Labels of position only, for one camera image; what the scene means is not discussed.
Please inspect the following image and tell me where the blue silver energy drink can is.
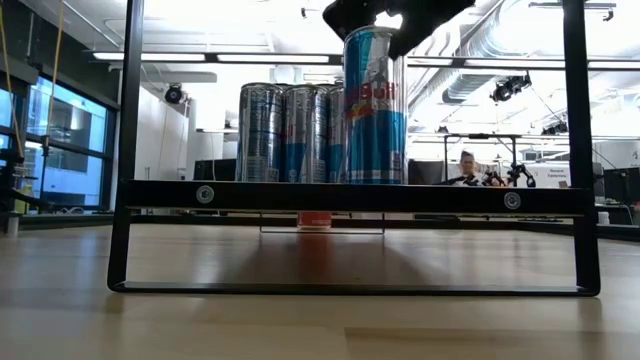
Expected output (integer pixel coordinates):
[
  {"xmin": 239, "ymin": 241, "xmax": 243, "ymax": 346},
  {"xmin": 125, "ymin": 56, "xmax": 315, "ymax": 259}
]
[
  {"xmin": 282, "ymin": 83, "xmax": 330, "ymax": 184},
  {"xmin": 326, "ymin": 83, "xmax": 351, "ymax": 184},
  {"xmin": 235, "ymin": 82, "xmax": 286, "ymax": 184},
  {"xmin": 342, "ymin": 24, "xmax": 409, "ymax": 186}
]

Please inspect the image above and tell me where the black ceiling spotlight cluster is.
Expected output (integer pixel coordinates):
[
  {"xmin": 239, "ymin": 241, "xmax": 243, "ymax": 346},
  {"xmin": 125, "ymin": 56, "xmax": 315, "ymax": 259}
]
[{"xmin": 488, "ymin": 73, "xmax": 534, "ymax": 104}]

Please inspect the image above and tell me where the person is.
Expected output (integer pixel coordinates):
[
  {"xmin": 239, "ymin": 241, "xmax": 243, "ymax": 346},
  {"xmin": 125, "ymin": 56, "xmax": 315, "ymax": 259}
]
[{"xmin": 457, "ymin": 149, "xmax": 481, "ymax": 187}]

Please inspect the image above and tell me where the black computer monitor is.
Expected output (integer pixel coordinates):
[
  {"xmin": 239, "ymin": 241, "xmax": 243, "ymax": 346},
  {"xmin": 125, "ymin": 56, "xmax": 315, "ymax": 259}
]
[
  {"xmin": 193, "ymin": 158, "xmax": 237, "ymax": 182},
  {"xmin": 407, "ymin": 159, "xmax": 446, "ymax": 186},
  {"xmin": 602, "ymin": 167, "xmax": 640, "ymax": 206}
]

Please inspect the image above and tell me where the ceiling linear light strip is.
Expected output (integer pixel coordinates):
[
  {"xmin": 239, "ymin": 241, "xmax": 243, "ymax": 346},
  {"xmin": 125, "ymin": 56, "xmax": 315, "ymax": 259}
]
[{"xmin": 92, "ymin": 50, "xmax": 640, "ymax": 72}]

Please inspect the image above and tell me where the white printed sign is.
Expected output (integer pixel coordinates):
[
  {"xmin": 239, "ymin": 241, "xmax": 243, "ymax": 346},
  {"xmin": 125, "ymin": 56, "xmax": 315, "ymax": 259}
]
[{"xmin": 529, "ymin": 162, "xmax": 572, "ymax": 189}]

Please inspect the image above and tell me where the red orange soda can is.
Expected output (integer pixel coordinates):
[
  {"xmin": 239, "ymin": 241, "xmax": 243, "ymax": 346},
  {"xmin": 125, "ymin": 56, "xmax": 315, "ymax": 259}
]
[{"xmin": 297, "ymin": 211, "xmax": 333, "ymax": 231}]

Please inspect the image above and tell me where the large glass window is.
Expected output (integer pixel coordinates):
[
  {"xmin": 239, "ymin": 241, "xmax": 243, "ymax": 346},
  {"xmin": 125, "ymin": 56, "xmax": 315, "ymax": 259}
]
[{"xmin": 0, "ymin": 74, "xmax": 119, "ymax": 211}]

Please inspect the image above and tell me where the dark storage rack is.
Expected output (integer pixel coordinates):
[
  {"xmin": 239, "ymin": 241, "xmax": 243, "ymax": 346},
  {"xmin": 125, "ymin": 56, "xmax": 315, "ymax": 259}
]
[{"xmin": 0, "ymin": 144, "xmax": 42, "ymax": 235}]

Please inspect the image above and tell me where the silver ventilation duct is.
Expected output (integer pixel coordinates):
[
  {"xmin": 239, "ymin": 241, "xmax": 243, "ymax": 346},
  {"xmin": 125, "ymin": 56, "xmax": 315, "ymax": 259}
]
[{"xmin": 407, "ymin": 0, "xmax": 566, "ymax": 119}]

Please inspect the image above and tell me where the thin black background frame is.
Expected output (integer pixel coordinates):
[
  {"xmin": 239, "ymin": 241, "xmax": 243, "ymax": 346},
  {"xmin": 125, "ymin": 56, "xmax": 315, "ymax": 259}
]
[{"xmin": 442, "ymin": 132, "xmax": 519, "ymax": 187}]

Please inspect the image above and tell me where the black frame wooden shelf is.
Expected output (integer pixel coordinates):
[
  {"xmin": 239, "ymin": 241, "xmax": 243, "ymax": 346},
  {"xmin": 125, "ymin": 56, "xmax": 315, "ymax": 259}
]
[{"xmin": 106, "ymin": 0, "xmax": 602, "ymax": 298}]

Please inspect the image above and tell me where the black aluminium table frame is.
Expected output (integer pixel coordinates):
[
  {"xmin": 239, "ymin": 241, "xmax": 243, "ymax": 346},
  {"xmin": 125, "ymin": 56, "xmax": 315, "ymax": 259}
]
[{"xmin": 19, "ymin": 212, "xmax": 640, "ymax": 244}]

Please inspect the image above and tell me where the yellow hanging cable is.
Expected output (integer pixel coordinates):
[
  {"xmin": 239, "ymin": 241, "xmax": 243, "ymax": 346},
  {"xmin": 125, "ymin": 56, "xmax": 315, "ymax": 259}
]
[
  {"xmin": 0, "ymin": 0, "xmax": 25, "ymax": 160},
  {"xmin": 43, "ymin": 0, "xmax": 66, "ymax": 147}
]

